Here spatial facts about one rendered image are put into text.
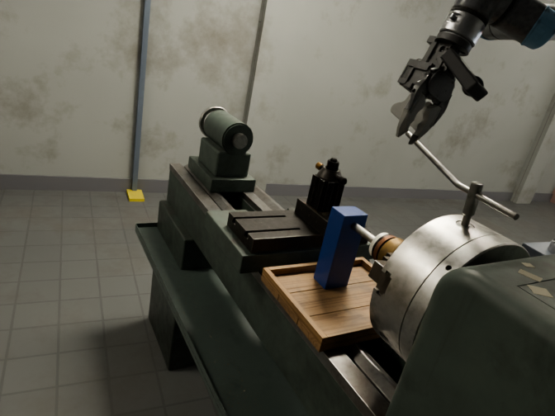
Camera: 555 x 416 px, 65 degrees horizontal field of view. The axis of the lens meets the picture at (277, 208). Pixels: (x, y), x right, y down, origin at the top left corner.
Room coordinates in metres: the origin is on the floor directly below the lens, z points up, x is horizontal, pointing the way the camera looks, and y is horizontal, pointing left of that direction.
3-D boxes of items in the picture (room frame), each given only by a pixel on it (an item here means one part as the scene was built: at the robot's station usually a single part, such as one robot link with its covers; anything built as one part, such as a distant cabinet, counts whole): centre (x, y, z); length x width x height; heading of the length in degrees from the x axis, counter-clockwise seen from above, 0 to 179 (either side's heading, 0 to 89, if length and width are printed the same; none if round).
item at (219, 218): (1.32, -0.07, 0.90); 0.53 x 0.30 x 0.06; 123
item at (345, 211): (1.07, -0.19, 1.00); 0.08 x 0.06 x 0.23; 123
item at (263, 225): (1.26, -0.08, 0.95); 0.43 x 0.18 x 0.04; 123
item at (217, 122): (1.79, 0.28, 1.01); 0.30 x 0.20 x 0.29; 33
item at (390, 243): (0.91, -0.29, 1.08); 0.09 x 0.09 x 0.09; 33
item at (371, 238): (1.00, -0.23, 1.08); 0.13 x 0.07 x 0.07; 33
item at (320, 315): (1.01, -0.23, 0.89); 0.36 x 0.30 x 0.04; 123
